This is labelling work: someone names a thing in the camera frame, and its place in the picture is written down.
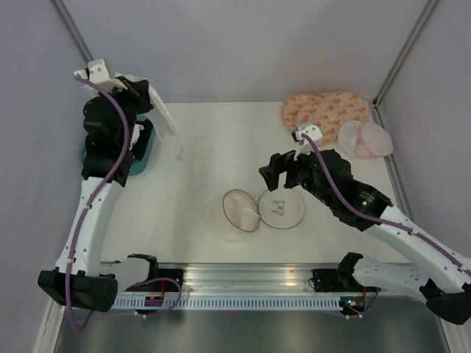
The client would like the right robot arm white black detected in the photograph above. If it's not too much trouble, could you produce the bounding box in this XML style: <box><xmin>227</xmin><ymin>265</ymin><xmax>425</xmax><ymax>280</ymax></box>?
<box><xmin>258</xmin><ymin>149</ymin><xmax>470</xmax><ymax>325</ymax></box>

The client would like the orange floral laundry bag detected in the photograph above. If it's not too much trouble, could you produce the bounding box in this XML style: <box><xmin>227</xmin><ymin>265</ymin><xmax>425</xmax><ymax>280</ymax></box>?
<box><xmin>281</xmin><ymin>90</ymin><xmax>370</xmax><ymax>146</ymax></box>

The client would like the white cloth in bin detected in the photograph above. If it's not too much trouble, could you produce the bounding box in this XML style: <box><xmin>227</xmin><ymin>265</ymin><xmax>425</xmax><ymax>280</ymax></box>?
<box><xmin>130</xmin><ymin>124</ymin><xmax>144</xmax><ymax>149</ymax></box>

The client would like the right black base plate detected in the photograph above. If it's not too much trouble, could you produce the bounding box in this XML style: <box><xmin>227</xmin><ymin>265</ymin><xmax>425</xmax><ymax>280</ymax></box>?
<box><xmin>311</xmin><ymin>268</ymin><xmax>380</xmax><ymax>293</ymax></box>

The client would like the teal plastic bin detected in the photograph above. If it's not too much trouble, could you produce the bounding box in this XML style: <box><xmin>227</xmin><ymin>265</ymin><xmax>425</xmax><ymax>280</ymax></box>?
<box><xmin>82</xmin><ymin>114</ymin><xmax>156</xmax><ymax>177</ymax></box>

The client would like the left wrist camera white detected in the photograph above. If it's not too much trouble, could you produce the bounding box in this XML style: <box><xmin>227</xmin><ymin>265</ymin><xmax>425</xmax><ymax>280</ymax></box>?
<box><xmin>74</xmin><ymin>59</ymin><xmax>125</xmax><ymax>92</ymax></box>

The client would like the black garment in bin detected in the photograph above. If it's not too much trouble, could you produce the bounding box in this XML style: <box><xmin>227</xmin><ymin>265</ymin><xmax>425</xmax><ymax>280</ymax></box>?
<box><xmin>131</xmin><ymin>118</ymin><xmax>155</xmax><ymax>161</ymax></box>

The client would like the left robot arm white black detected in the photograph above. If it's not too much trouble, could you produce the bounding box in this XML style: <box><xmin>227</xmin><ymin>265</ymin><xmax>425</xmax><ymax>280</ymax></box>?
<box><xmin>38</xmin><ymin>76</ymin><xmax>160</xmax><ymax>313</ymax></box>

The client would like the right aluminium frame post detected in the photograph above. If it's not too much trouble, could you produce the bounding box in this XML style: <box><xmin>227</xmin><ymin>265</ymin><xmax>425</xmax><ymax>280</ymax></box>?
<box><xmin>372</xmin><ymin>0</ymin><xmax>442</xmax><ymax>107</ymax></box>

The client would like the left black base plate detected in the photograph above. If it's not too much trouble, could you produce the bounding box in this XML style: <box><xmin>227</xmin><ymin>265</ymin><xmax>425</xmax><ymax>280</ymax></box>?
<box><xmin>144</xmin><ymin>268</ymin><xmax>184</xmax><ymax>295</ymax></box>

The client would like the pink trimmed mesh laundry bag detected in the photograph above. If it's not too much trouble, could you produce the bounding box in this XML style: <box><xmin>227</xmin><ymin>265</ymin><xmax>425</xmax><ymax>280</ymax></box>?
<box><xmin>338</xmin><ymin>121</ymin><xmax>394</xmax><ymax>158</ymax></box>

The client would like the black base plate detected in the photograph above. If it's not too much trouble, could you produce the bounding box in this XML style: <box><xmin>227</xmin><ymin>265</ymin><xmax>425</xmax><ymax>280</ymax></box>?
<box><xmin>311</xmin><ymin>268</ymin><xmax>380</xmax><ymax>293</ymax></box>
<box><xmin>144</xmin><ymin>268</ymin><xmax>184</xmax><ymax>295</ymax></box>

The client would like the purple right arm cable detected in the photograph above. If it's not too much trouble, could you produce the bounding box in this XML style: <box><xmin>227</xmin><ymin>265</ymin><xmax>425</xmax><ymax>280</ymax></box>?
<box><xmin>300</xmin><ymin>132</ymin><xmax>471</xmax><ymax>321</ymax></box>

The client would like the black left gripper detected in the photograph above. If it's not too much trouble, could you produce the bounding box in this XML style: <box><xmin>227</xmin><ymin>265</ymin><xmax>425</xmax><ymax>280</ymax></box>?
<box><xmin>99</xmin><ymin>76</ymin><xmax>155</xmax><ymax>147</ymax></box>

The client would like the aluminium frame post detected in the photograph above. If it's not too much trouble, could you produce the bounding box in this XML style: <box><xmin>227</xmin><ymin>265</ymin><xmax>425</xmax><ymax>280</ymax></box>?
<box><xmin>49</xmin><ymin>0</ymin><xmax>94</xmax><ymax>63</ymax></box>
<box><xmin>372</xmin><ymin>0</ymin><xmax>442</xmax><ymax>107</ymax></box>

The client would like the left aluminium frame post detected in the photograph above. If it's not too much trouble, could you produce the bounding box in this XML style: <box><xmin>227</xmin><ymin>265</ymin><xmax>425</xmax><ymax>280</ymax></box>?
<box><xmin>49</xmin><ymin>0</ymin><xmax>94</xmax><ymax>63</ymax></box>

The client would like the white slotted cable duct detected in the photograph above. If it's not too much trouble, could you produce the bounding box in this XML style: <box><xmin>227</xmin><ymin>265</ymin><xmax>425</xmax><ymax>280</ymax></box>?
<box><xmin>112</xmin><ymin>294</ymin><xmax>341</xmax><ymax>311</ymax></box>

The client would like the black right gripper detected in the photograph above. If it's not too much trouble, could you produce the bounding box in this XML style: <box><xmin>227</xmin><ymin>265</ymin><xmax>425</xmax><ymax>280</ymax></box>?
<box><xmin>258</xmin><ymin>141</ymin><xmax>334</xmax><ymax>207</ymax></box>

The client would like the white lace bra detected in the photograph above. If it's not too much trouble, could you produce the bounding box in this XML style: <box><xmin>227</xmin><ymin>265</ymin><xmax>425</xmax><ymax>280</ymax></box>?
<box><xmin>82</xmin><ymin>72</ymin><xmax>187</xmax><ymax>161</ymax></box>

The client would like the aluminium front rail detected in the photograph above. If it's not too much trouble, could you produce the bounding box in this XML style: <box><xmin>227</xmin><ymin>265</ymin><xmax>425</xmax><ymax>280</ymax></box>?
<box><xmin>50</xmin><ymin>263</ymin><xmax>453</xmax><ymax>295</ymax></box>

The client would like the right side aluminium rail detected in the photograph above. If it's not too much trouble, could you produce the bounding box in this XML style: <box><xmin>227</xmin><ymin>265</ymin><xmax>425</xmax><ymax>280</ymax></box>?
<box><xmin>370</xmin><ymin>102</ymin><xmax>430</xmax><ymax>266</ymax></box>

